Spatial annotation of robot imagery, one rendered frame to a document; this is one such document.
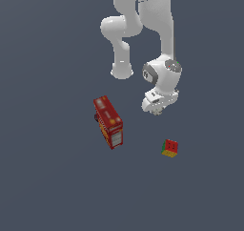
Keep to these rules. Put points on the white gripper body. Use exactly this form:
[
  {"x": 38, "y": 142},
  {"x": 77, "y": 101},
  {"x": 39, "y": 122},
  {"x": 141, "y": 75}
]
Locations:
[{"x": 155, "y": 100}]

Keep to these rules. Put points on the colourful puzzle cube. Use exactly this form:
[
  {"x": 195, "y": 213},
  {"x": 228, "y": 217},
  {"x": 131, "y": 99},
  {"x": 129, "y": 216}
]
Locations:
[{"x": 170, "y": 148}]

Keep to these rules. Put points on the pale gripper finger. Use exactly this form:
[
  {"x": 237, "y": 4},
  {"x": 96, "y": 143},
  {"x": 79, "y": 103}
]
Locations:
[{"x": 156, "y": 111}]

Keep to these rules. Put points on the red cracker box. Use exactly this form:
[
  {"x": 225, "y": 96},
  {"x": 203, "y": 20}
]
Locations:
[{"x": 109, "y": 121}]

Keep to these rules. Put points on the small dark object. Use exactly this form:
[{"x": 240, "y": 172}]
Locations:
[{"x": 96, "y": 117}]

